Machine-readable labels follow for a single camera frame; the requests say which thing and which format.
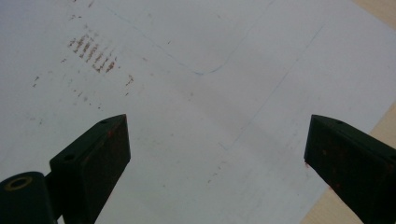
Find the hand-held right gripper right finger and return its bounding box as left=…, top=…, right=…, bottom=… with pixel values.
left=303, top=114, right=396, bottom=224

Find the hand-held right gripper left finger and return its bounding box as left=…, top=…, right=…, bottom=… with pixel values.
left=49, top=113, right=132, bottom=224

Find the white table mat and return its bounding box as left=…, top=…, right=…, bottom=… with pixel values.
left=0, top=0, right=396, bottom=224

